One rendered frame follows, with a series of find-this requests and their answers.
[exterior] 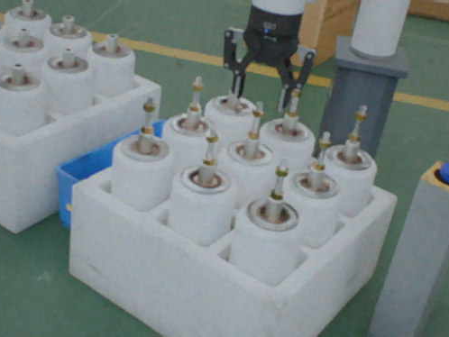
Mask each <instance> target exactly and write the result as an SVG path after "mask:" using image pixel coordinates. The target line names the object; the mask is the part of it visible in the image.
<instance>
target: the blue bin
mask: <svg viewBox="0 0 449 337"><path fill-rule="evenodd" d="M166 122H167V121H166V120H158V121H156V122H153V123H151V126H152V127H153V132H154V134H153V136H154V137H157V138H160V139H161V136H162V127H164V124H165V123H166ZM140 130H141V128H140V129H138V130H136V131H133V132H130V133H128V134H125V135H124V136H122V137H120V138H118V139H114V140H112V141H110V142H108V143H105V144H103V145H101V146H99V147H96V148H94V149H92V150H90V151H87V152H85V153H83V155H81V156H79V157H76V158H74V159H71V160H68V161H66V162H64V163H62V164H60V165H58V166H57V167H56V176H57V177H58V181H59V207H60V224H61V225H63V226H64V227H66V228H68V229H69V230H70V227H71V203H72V186H73V185H74V184H77V183H79V182H81V181H83V180H85V179H89V178H90V177H92V176H94V175H95V174H97V173H99V172H101V171H103V170H105V169H108V168H110V167H112V164H113V150H114V147H115V145H116V144H118V143H119V142H120V141H123V140H124V139H126V138H128V137H130V136H134V135H140Z"/></svg>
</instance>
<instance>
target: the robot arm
mask: <svg viewBox="0 0 449 337"><path fill-rule="evenodd" d="M306 2H311V3H318V2H320V0H251V6H250V12H249V18H248V23H247V27H246V29H245V30H239V29H237V28H236V27H235V26H232V27H230V28H229V29H228V30H226V31H225V32H224V68H226V69H230V70H231V71H233V73H234V80H233V85H232V93H233V94H234V98H236V99H239V98H240V97H241V96H242V94H243V86H244V80H245V76H246V73H244V71H245V70H246V69H247V68H248V66H249V65H250V64H251V63H252V61H253V60H254V62H255V63H259V64H266V65H268V66H270V67H273V68H277V71H278V74H279V76H280V79H281V83H282V85H283V88H282V89H281V90H280V94H279V103H278V108H277V112H280V113H281V112H282V111H283V109H286V108H287V107H288V105H289V101H290V97H291V93H292V89H294V88H296V89H301V88H302V87H303V86H304V85H305V84H306V83H307V82H308V79H309V76H310V73H311V71H312V68H313V66H314V63H315V60H316V55H317V53H318V50H317V48H315V47H313V48H311V49H310V48H308V47H305V46H303V45H299V40H298V33H299V29H300V27H301V24H302V20H303V15H304V11H305V6H306ZM409 4H410V0H362V1H361V5H360V9H359V13H358V16H357V19H356V23H355V27H354V31H353V37H352V41H351V45H350V51H351V52H352V53H354V54H355V55H357V56H359V57H362V58H365V59H370V60H377V61H387V60H391V59H393V57H394V54H395V50H396V48H397V45H398V41H399V36H400V33H401V29H402V25H403V22H404V19H405V16H406V15H407V12H408V7H409ZM241 38H243V41H244V43H245V45H246V47H247V49H248V51H247V52H246V55H245V56H244V57H243V59H242V60H241V62H240V63H239V62H237V61H236V44H237V42H239V41H240V39H241ZM296 52H297V53H298V54H299V61H300V62H301V63H302V66H301V69H300V71H299V73H298V78H294V76H293V73H292V65H291V61H290V58H291V56H292V55H293V54H295V53H296ZM286 61H287V62H286Z"/></svg>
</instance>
